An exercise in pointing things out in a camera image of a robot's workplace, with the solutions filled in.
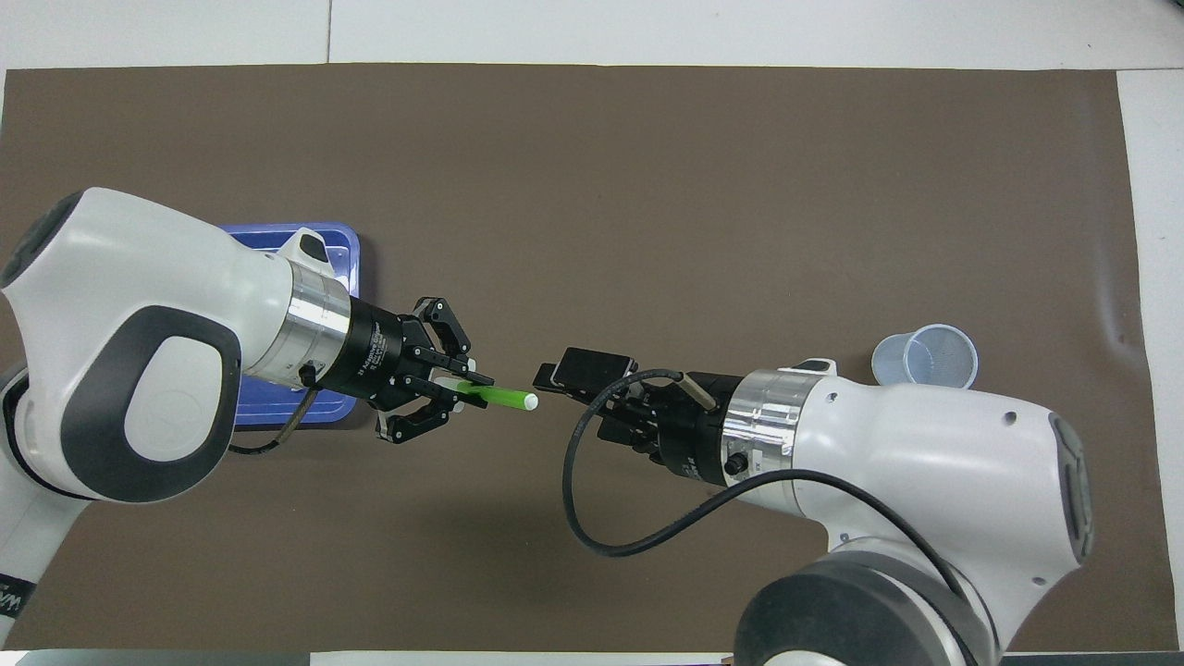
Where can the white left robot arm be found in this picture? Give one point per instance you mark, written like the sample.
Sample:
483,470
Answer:
139,277

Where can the translucent plastic cup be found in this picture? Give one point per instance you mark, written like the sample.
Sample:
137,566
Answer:
925,356

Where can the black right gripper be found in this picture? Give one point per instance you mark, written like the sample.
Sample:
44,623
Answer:
694,435

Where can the brown table mat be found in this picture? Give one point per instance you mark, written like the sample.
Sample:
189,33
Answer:
647,185

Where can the green pen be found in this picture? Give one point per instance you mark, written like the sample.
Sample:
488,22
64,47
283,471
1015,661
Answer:
509,400

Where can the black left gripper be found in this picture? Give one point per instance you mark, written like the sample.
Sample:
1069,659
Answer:
379,351

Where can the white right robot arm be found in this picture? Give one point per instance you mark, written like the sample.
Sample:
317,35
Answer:
925,462

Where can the blue plastic tray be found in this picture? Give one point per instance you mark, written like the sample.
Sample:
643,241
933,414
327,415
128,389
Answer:
338,240

